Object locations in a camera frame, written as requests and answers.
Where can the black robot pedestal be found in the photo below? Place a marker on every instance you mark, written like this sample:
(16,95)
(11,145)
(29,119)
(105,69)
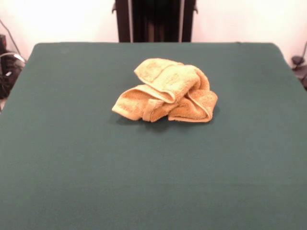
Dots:
(122,24)

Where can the yellow terry towel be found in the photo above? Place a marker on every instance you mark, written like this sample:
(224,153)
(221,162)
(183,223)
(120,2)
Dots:
(168,95)

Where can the dark green table cloth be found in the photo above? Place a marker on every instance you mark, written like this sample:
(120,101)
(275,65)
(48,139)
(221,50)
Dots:
(153,172)

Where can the black stand foot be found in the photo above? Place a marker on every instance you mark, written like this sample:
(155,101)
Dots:
(299,69)

